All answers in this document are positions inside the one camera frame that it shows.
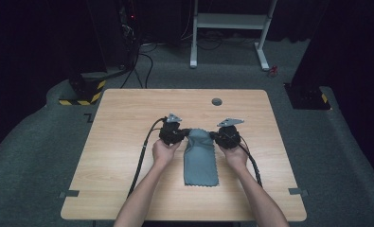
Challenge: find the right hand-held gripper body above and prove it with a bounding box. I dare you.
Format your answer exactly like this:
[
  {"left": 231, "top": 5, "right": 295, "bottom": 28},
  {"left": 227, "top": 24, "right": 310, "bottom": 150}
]
[{"left": 217, "top": 117, "right": 245, "bottom": 150}]

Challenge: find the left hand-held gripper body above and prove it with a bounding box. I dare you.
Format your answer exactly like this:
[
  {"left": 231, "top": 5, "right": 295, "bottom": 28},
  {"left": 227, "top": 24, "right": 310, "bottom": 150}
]
[{"left": 158, "top": 113, "right": 184, "bottom": 147}]

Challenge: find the grey cloth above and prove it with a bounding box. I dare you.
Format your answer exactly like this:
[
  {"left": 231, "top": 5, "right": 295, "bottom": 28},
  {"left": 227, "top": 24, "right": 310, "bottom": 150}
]
[{"left": 183, "top": 127, "right": 221, "bottom": 187}]

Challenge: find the person's right hand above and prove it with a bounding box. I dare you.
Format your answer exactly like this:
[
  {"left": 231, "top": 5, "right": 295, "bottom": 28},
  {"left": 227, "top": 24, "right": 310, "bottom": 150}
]
[{"left": 221, "top": 143, "right": 250, "bottom": 173}]

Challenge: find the person's left hand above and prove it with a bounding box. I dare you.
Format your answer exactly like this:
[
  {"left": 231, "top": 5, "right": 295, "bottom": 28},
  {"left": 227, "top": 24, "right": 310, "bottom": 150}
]
[{"left": 151, "top": 138, "right": 183, "bottom": 170}]

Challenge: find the grey tape piece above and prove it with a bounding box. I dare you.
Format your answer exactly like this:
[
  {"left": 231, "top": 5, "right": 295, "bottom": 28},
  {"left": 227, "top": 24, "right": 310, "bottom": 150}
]
[
  {"left": 59, "top": 189, "right": 80, "bottom": 199},
  {"left": 288, "top": 187, "right": 310, "bottom": 197}
]

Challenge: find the black stand base yellow mark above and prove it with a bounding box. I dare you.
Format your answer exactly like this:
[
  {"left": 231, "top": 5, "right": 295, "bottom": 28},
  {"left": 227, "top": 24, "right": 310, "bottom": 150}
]
[{"left": 283, "top": 82, "right": 332, "bottom": 111}]

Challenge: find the black stand base yellow striped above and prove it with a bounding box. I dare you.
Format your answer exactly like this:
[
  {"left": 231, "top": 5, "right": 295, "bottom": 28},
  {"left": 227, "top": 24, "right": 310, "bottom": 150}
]
[{"left": 59, "top": 74, "right": 107, "bottom": 107}]

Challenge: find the dark equipment rack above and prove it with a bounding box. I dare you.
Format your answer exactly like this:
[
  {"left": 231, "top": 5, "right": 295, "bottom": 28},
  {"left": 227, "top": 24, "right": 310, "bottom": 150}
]
[{"left": 117, "top": 0, "right": 141, "bottom": 69}]

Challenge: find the right hand-held gripper black cable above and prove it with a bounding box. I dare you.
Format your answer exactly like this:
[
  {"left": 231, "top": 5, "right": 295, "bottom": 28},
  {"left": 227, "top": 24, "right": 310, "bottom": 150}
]
[{"left": 238, "top": 135, "right": 264, "bottom": 188}]

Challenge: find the black floor cable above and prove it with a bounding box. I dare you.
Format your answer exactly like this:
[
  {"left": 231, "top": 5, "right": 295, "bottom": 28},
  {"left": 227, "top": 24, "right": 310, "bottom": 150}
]
[{"left": 119, "top": 51, "right": 154, "bottom": 90}]

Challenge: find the black cable bundle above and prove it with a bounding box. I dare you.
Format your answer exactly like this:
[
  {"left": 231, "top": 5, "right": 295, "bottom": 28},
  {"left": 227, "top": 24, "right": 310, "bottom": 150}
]
[{"left": 197, "top": 29, "right": 258, "bottom": 51}]

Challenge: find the white metal desk frame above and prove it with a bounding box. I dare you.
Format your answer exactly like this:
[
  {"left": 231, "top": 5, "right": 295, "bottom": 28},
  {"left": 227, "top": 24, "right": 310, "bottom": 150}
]
[{"left": 189, "top": 0, "right": 277, "bottom": 71}]

